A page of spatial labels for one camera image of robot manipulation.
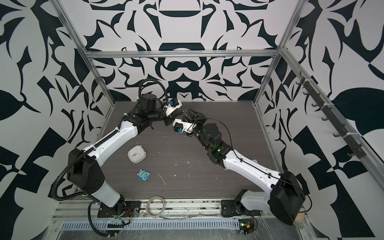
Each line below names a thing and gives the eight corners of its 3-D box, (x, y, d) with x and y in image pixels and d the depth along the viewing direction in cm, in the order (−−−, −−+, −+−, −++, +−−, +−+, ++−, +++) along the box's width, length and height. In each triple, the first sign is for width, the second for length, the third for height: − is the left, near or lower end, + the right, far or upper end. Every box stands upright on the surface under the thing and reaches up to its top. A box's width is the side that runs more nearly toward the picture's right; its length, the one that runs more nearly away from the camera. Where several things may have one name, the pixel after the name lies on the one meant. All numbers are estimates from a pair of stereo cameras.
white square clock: (127, 163, 90) (125, 161, 87) (131, 147, 97) (130, 144, 94) (144, 163, 90) (143, 161, 87) (148, 147, 97) (147, 144, 94)
